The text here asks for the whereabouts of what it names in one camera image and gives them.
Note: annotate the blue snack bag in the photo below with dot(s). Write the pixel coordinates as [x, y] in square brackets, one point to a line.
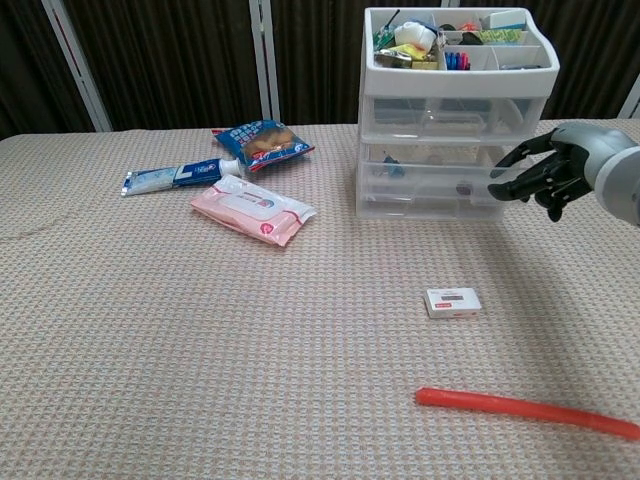
[262, 142]

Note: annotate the small white box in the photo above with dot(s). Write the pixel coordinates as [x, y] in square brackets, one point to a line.
[452, 303]

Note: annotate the blue binder clip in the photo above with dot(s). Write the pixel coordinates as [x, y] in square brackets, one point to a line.
[393, 167]

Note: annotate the colourful toy packets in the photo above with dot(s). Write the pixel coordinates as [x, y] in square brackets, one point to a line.
[405, 60]

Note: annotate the clear drawer under tray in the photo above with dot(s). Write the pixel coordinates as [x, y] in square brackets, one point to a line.
[450, 116]

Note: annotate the red orange packet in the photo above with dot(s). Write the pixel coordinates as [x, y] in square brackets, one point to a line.
[465, 25]

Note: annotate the black pleated curtain panel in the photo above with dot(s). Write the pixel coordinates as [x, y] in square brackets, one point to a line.
[30, 65]
[175, 60]
[590, 45]
[320, 60]

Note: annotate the red plastic sealing stick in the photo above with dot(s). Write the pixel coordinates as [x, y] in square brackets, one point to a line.
[525, 407]

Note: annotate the black binder clips pile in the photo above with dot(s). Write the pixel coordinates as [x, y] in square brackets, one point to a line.
[520, 65]

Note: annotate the pink wet wipes pack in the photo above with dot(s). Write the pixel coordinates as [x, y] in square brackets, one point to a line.
[250, 207]

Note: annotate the beige woven tablecloth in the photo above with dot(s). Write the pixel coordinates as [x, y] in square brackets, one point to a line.
[200, 325]

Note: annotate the small black rounded object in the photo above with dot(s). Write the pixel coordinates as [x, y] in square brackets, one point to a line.
[464, 189]

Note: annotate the blue green packet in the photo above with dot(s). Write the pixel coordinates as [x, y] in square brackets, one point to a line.
[502, 36]

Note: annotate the grey metal partition post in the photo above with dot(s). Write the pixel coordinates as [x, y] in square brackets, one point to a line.
[75, 65]
[631, 97]
[264, 60]

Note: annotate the white drawer organizer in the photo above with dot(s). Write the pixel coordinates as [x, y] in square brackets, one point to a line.
[450, 80]

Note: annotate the stack of coloured discs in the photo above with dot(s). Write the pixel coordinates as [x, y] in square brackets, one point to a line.
[457, 60]

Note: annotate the yellow packet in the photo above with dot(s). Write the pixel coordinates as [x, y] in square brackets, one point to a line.
[407, 50]

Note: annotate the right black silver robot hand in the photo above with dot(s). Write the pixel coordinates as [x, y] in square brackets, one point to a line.
[575, 150]

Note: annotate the blue white toothpaste tube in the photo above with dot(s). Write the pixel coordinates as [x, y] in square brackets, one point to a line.
[170, 177]

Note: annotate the clear plastic container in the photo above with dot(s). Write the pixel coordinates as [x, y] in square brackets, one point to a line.
[425, 209]

